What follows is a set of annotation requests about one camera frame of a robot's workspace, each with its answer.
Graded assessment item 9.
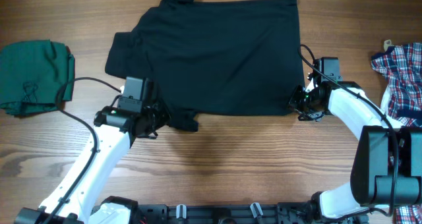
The black t-shirt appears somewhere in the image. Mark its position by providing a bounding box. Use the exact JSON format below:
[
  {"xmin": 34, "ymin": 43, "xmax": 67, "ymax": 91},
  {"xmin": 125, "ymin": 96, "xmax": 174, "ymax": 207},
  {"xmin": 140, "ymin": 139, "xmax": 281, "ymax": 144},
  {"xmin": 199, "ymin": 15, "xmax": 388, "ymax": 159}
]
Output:
[{"xmin": 105, "ymin": 0, "xmax": 304, "ymax": 132}]

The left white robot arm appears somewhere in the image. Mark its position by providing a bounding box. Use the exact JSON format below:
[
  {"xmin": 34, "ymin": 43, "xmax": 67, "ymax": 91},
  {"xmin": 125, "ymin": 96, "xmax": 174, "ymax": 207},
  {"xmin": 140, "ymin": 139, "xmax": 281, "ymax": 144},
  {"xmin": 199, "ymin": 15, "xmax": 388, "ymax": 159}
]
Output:
[{"xmin": 15, "ymin": 77, "xmax": 170, "ymax": 223}]

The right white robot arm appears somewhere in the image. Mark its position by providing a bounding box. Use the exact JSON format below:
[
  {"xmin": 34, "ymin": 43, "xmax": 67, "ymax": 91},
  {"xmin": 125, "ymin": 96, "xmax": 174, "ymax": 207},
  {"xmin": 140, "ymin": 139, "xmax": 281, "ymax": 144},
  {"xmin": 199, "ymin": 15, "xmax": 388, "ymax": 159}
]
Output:
[{"xmin": 288, "ymin": 57, "xmax": 421, "ymax": 223}]

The plaid red blue shirt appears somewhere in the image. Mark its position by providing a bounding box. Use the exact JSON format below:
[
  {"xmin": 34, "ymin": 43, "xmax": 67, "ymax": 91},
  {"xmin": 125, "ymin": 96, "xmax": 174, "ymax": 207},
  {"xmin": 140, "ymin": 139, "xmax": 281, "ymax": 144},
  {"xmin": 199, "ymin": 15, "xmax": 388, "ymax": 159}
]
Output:
[{"xmin": 371, "ymin": 42, "xmax": 422, "ymax": 224}]

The folded green garment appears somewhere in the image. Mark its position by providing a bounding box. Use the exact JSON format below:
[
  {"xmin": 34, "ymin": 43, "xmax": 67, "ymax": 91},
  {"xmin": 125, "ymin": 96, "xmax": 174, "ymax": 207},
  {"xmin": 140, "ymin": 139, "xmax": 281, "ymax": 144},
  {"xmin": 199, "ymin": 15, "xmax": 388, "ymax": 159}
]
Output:
[{"xmin": 1, "ymin": 40, "xmax": 75, "ymax": 116}]

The black mounting rail base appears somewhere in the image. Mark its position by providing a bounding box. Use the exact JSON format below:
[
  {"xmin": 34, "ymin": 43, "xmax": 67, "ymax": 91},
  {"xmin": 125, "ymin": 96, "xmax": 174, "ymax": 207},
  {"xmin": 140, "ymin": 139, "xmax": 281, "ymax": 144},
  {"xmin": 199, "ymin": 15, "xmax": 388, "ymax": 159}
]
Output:
[{"xmin": 92, "ymin": 202, "xmax": 369, "ymax": 224}]

